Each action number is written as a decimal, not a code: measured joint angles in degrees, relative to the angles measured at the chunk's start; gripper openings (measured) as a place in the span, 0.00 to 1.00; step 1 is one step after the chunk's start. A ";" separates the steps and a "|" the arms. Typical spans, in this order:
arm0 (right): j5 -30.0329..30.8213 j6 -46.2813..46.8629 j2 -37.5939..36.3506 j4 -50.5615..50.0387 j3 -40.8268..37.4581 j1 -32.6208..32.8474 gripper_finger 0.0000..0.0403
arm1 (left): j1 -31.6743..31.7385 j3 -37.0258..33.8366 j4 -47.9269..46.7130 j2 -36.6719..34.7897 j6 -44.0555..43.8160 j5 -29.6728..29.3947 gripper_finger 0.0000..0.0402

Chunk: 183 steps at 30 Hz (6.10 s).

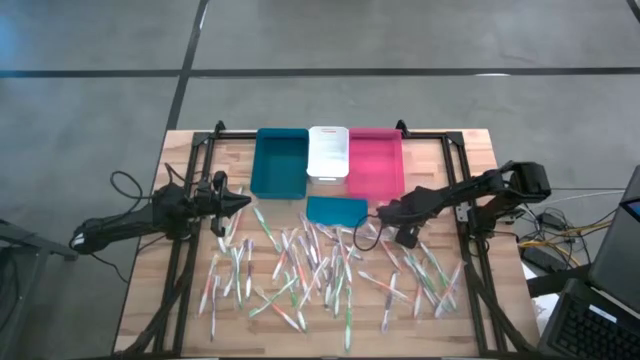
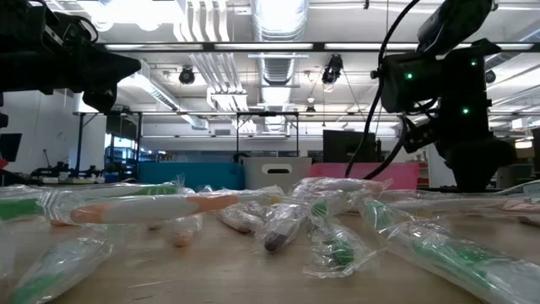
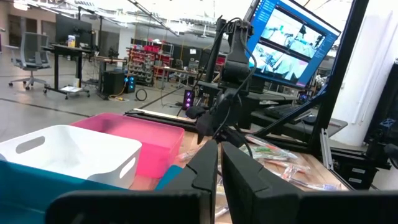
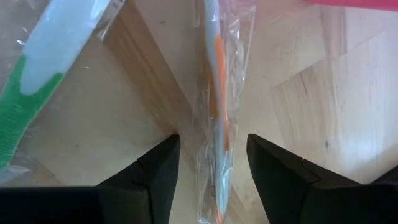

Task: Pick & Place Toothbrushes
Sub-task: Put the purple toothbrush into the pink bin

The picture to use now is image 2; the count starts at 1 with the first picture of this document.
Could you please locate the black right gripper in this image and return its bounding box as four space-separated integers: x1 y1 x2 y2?
402 38 518 191

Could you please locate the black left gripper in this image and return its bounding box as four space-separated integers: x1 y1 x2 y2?
40 31 143 112

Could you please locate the pink plastic bin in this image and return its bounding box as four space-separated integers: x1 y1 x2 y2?
310 162 420 191

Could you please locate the black workbench equipment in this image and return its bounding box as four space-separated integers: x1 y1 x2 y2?
29 160 105 185

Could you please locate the white hanging light fixture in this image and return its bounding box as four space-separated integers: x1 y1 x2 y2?
205 91 251 113

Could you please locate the teal plastic bin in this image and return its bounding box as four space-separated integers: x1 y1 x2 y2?
138 162 246 191

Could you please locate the black monitor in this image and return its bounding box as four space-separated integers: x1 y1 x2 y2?
322 129 378 164

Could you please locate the white plastic bin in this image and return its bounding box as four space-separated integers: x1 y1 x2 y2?
242 156 312 191

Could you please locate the black overhead rig bar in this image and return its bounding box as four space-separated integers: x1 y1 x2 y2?
95 41 540 53

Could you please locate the black horizontal ceiling rail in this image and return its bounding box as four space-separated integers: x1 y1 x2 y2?
72 111 402 117

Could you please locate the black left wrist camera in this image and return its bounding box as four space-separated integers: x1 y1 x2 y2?
0 0 99 43

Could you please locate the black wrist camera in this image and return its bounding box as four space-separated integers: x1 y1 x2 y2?
381 52 444 113
0 0 99 43

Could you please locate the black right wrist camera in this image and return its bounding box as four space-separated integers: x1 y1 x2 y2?
381 52 444 113

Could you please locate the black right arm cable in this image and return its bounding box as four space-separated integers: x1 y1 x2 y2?
343 0 423 181

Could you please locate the dark wall monitor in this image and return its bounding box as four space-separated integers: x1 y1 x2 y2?
0 133 23 163

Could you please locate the black metal stand frame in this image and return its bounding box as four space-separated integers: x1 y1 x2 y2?
234 110 301 164

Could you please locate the silver ceiling duct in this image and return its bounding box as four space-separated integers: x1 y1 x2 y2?
249 0 312 133

